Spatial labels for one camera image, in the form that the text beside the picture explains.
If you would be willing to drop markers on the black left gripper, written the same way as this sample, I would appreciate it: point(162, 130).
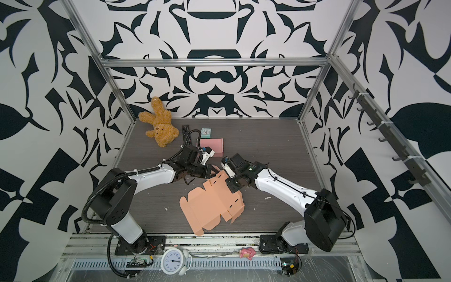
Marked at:
point(208, 171)

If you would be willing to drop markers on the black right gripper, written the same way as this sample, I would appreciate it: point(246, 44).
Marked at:
point(232, 187)

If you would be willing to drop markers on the pink cardboard box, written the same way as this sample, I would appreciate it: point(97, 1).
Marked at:
point(217, 145)

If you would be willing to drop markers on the orange cardboard box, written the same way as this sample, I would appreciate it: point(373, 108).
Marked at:
point(204, 208)

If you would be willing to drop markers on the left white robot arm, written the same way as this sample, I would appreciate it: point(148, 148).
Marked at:
point(110, 202)

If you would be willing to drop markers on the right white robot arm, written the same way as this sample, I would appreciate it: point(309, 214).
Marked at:
point(323, 219)

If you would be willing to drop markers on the small teal alarm clock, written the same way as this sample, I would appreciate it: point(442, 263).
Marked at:
point(205, 133)

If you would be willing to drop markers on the black remote control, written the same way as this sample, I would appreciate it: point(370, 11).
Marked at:
point(186, 135)

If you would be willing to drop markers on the brown plush bunny toy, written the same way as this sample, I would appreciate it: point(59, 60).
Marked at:
point(163, 131)

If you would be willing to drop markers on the small pink toy figure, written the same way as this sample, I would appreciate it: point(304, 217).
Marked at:
point(247, 253)

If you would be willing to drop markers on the white round alarm clock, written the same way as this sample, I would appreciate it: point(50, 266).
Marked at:
point(176, 261)

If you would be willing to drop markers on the right green circuit board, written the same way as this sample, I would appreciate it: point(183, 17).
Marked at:
point(290, 265)

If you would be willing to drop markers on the green circuit board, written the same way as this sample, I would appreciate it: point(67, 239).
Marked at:
point(290, 265)
point(140, 262)

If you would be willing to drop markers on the left green circuit board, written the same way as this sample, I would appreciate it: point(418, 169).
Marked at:
point(140, 262)

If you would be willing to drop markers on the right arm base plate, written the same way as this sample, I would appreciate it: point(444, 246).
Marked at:
point(273, 244)

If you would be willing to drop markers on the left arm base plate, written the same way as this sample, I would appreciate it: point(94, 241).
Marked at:
point(152, 245)

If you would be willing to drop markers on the white slotted cable duct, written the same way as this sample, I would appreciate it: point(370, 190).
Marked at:
point(218, 263)

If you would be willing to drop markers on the black wall hook rail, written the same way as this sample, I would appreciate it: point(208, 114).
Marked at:
point(392, 135)

